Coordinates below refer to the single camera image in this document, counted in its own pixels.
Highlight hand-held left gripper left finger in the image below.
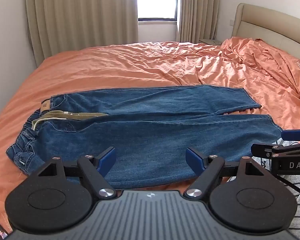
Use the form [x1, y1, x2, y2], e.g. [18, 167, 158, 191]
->
[36, 146, 117, 200]

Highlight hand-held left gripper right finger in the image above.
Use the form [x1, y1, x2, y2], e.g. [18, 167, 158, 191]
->
[185, 147, 266, 200]

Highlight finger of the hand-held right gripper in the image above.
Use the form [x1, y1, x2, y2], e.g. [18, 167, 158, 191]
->
[281, 127, 300, 141]
[251, 141, 300, 158]

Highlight blue denim pants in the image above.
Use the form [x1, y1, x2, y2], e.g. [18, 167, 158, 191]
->
[6, 85, 283, 190]

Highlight person's white printed clothing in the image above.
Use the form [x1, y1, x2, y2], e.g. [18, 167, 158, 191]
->
[225, 139, 300, 240]

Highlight orange crumpled duvet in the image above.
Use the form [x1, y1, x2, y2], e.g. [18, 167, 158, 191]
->
[197, 36, 300, 133]

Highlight orange bed sheet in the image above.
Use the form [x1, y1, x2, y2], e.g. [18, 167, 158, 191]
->
[0, 41, 300, 233]

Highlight beige padded headboard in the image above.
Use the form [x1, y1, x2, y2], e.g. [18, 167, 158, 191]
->
[231, 3, 300, 70]

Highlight beige nightstand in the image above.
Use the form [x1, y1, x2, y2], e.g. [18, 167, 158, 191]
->
[199, 38, 224, 45]

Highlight window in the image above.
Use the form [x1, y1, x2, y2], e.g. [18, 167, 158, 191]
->
[136, 0, 182, 22]

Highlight black cable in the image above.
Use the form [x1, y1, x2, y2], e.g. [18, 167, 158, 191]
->
[275, 174, 300, 196]

